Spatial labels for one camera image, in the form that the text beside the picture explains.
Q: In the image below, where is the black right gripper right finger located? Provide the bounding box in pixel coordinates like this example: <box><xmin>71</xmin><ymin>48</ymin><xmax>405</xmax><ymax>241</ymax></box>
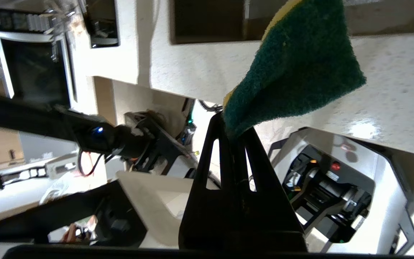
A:
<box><xmin>236</xmin><ymin>128</ymin><xmax>309</xmax><ymax>252</ymax></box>

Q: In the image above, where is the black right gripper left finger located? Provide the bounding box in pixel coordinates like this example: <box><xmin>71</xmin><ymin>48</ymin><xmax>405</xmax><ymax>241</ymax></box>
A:
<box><xmin>179</xmin><ymin>112</ymin><xmax>243</xmax><ymax>250</ymax></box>

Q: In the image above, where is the green yellow sponge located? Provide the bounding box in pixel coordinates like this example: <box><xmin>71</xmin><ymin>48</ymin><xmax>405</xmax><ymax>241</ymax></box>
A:
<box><xmin>223</xmin><ymin>0</ymin><xmax>367</xmax><ymax>140</ymax></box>

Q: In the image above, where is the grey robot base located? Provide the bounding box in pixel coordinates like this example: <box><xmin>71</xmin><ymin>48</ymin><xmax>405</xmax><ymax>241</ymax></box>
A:
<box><xmin>268</xmin><ymin>126</ymin><xmax>414</xmax><ymax>254</ymax></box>

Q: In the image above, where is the black induction cooktop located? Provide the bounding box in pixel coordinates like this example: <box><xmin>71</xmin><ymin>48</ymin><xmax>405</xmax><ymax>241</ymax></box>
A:
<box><xmin>87</xmin><ymin>0</ymin><xmax>119</xmax><ymax>48</ymax></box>

